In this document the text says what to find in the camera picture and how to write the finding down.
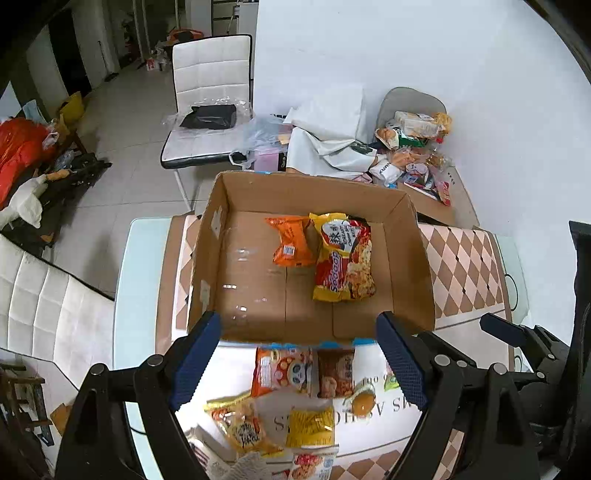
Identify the yellow printed snack packet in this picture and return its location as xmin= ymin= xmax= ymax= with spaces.
xmin=286 ymin=406 xmax=335 ymax=449

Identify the brown red snack packet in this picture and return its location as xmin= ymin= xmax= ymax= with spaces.
xmin=318 ymin=349 xmax=355 ymax=399

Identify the red clothing pile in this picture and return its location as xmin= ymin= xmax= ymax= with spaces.
xmin=0 ymin=117 xmax=57 ymax=208

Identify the yellow cracker snack packet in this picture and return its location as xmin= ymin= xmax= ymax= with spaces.
xmin=204 ymin=391 xmax=283 ymax=457

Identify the yellow red noodle packet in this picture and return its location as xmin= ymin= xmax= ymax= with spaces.
xmin=310 ymin=212 xmax=377 ymax=303

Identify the cookie packet white blue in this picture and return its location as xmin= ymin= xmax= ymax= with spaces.
xmin=288 ymin=445 xmax=339 ymax=480

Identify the open cardboard box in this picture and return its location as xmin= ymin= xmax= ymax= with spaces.
xmin=188 ymin=171 xmax=436 ymax=346

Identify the round pastry in wrapper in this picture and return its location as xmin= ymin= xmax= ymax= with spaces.
xmin=342 ymin=384 xmax=376 ymax=418

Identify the white chair near left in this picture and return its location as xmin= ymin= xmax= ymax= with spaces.
xmin=1 ymin=237 xmax=114 ymax=386

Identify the white chair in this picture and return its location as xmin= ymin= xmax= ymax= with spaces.
xmin=1 ymin=237 xmax=114 ymax=386
xmin=160 ymin=34 xmax=252 ymax=170

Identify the grey chair with snacks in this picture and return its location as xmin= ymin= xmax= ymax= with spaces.
xmin=375 ymin=87 xmax=448 ymax=139

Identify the panda orange snack packet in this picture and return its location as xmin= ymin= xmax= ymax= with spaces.
xmin=250 ymin=347 xmax=312 ymax=397

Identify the white chair far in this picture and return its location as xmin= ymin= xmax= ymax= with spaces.
xmin=160 ymin=34 xmax=252 ymax=170

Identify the checkered table mat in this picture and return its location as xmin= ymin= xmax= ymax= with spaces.
xmin=176 ymin=224 xmax=528 ymax=479

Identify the chocolate biscuit white box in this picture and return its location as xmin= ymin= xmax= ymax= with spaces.
xmin=185 ymin=428 xmax=242 ymax=480

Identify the black bag on chair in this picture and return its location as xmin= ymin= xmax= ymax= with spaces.
xmin=180 ymin=104 xmax=238 ymax=130

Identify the pile of snacks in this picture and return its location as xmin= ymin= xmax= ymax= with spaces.
xmin=369 ymin=111 xmax=453 ymax=206

